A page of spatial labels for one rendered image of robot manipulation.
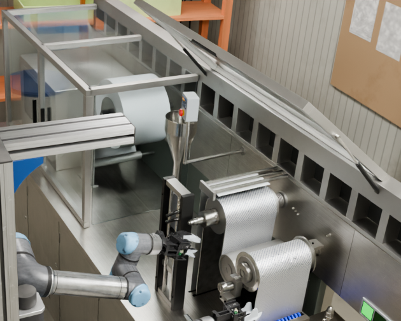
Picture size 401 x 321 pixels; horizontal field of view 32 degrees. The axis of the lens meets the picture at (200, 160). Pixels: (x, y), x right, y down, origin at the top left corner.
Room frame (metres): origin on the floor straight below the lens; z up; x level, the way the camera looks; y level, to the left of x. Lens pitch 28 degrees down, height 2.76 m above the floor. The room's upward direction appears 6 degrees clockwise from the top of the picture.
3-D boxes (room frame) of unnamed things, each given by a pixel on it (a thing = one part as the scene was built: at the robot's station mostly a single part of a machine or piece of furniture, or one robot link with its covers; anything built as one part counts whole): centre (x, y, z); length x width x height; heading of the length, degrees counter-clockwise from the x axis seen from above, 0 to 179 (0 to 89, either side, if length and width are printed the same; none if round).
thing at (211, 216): (2.23, -0.05, 1.33); 0.06 x 0.06 x 0.06; 34
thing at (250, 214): (2.22, -0.24, 1.16); 0.39 x 0.23 x 0.51; 34
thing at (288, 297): (2.06, -0.35, 1.11); 0.23 x 0.01 x 0.18; 124
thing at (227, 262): (2.21, -0.25, 1.17); 0.26 x 0.12 x 0.12; 124
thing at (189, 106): (2.51, 0.07, 1.66); 0.07 x 0.07 x 0.10; 21
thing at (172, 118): (2.70, 0.10, 1.50); 0.14 x 0.14 x 0.06
